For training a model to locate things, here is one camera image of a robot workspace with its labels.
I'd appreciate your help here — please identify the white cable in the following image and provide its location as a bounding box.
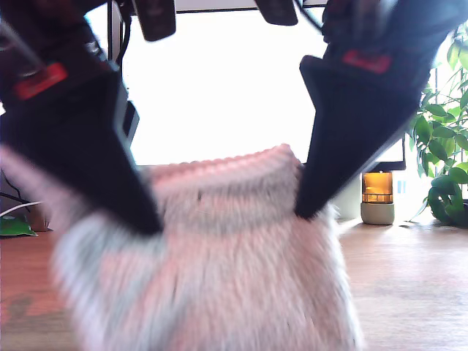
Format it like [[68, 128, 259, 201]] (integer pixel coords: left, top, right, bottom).
[[0, 200, 44, 219]]

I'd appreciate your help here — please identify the green plastic bag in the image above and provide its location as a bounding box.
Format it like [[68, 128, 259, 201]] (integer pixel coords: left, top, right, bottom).
[[0, 214, 39, 238]]

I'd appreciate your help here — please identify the green leafy houseplant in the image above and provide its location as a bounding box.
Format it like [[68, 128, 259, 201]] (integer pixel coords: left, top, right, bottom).
[[405, 21, 468, 227]]

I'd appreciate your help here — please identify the thin camera cable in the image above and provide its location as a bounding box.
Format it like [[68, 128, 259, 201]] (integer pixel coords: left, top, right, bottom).
[[296, 0, 327, 34], [116, 12, 133, 71]]

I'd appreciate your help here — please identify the large black monitor with stand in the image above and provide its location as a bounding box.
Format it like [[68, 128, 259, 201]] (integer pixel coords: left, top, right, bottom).
[[118, 0, 407, 173]]

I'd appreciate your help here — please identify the black cable behind desk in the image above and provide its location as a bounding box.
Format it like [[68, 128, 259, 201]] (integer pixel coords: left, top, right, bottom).
[[0, 167, 32, 205]]

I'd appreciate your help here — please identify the fluffy white mint tea towel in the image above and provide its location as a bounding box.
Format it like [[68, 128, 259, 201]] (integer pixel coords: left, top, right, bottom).
[[0, 143, 366, 351]]

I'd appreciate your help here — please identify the amber jar with pale base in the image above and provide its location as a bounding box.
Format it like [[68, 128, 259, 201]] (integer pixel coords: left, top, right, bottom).
[[360, 171, 396, 226]]

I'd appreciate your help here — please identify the brown cardboard box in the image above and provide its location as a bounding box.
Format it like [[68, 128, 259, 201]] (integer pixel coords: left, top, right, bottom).
[[28, 204, 53, 233]]

